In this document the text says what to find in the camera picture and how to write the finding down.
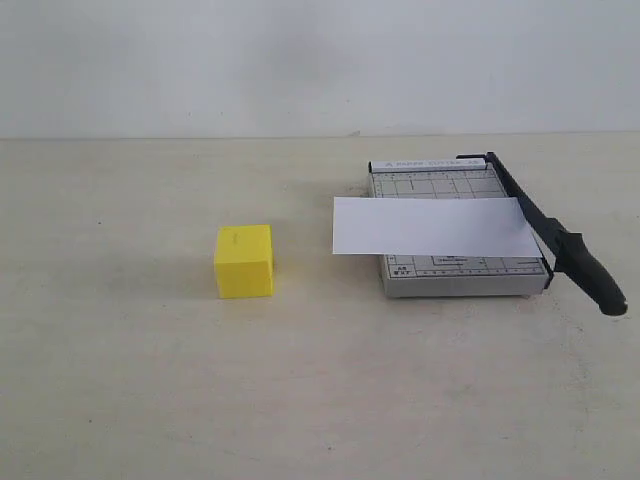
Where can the yellow foam cube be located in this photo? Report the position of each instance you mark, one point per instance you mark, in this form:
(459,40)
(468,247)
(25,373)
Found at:
(244,261)

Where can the white paper sheet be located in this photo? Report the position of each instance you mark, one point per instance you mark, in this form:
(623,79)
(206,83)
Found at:
(432,227)

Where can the black cutter blade lever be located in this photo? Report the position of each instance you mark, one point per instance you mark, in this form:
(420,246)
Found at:
(572,257)

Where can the grey paper cutter base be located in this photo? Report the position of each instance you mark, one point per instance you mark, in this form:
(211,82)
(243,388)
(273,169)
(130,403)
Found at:
(464,177)

